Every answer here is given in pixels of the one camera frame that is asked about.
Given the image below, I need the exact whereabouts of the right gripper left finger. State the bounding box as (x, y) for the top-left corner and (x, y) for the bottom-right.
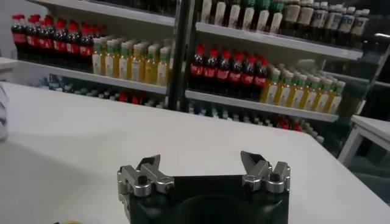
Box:
(117, 154), (176, 203)

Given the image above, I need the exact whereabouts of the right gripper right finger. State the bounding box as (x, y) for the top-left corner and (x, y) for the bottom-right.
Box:
(239, 150), (291, 195)

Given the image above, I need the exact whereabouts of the white metal shelf board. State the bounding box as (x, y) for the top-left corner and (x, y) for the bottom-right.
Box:
(30, 0), (176, 27)
(18, 60), (168, 95)
(196, 22), (364, 60)
(185, 89), (339, 122)

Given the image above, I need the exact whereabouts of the yellow tea bottle white cap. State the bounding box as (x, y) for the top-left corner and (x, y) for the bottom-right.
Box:
(315, 78), (333, 113)
(303, 76), (321, 111)
(327, 80), (347, 115)
(118, 41), (130, 80)
(291, 74), (308, 109)
(91, 38), (104, 76)
(260, 69), (281, 104)
(157, 46), (171, 86)
(144, 44), (158, 84)
(275, 72), (294, 107)
(130, 43), (144, 82)
(104, 39), (116, 77)

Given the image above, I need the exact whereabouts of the cola bottle red cap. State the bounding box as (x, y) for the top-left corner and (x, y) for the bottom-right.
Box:
(241, 54), (257, 100)
(216, 49), (232, 96)
(190, 44), (205, 92)
(38, 16), (54, 63)
(253, 57), (269, 101)
(229, 51), (244, 97)
(26, 15), (40, 61)
(79, 24), (94, 71)
(11, 14), (27, 60)
(53, 18), (68, 66)
(66, 21), (80, 68)
(203, 47), (219, 94)

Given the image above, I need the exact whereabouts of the white side table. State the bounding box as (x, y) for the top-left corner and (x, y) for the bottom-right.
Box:
(338, 114), (390, 167)

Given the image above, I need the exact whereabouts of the white beverage display cabinet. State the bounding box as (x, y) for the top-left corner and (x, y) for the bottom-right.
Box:
(182, 0), (385, 147)
(9, 0), (183, 110)

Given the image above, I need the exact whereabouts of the dark bottle beige label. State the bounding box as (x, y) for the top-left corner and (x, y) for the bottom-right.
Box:
(282, 2), (301, 37)
(297, 4), (314, 39)

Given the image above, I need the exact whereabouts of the dark bottle blue white label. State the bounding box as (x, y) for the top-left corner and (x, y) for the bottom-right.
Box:
(310, 1), (328, 42)
(350, 8), (371, 48)
(338, 5), (356, 45)
(325, 4), (344, 43)

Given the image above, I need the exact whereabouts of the black vertical cabinet post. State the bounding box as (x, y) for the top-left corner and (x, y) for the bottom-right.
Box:
(167, 0), (199, 112)

